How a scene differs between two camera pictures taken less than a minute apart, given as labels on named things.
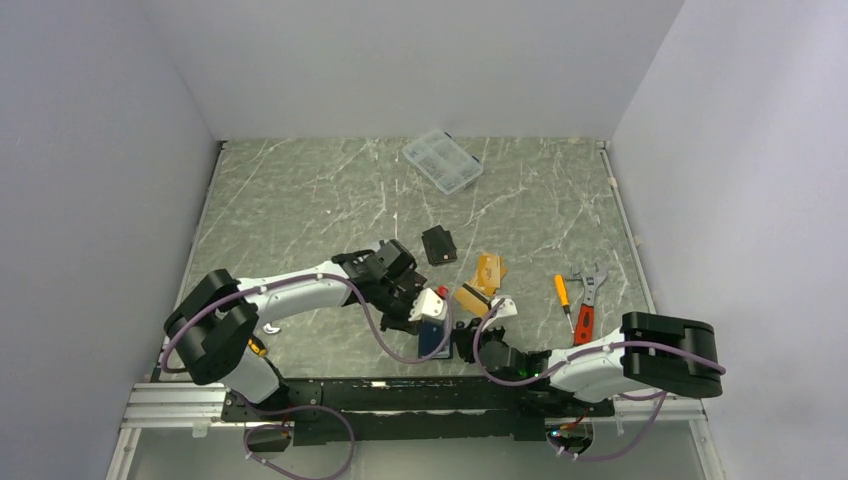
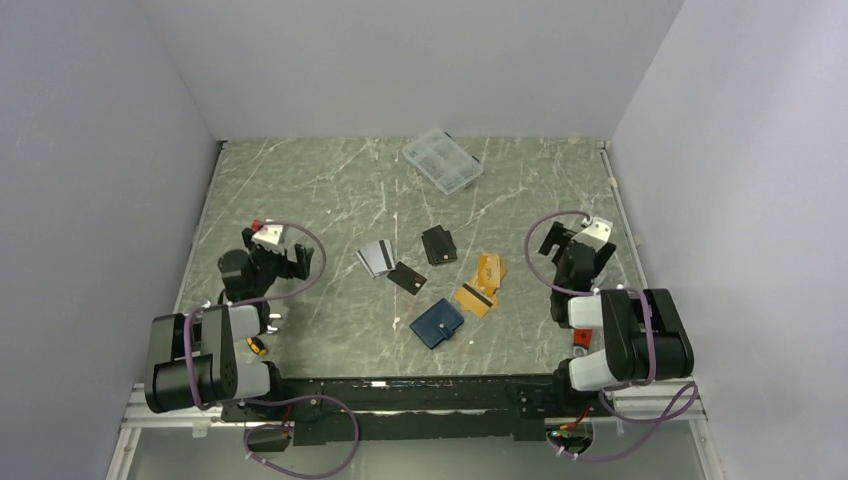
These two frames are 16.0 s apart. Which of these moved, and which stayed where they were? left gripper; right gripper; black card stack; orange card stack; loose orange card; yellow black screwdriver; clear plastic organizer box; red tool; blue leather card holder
Moved: left gripper; blue leather card holder; right gripper
Stayed: black card stack; yellow black screwdriver; orange card stack; loose orange card; clear plastic organizer box; red tool
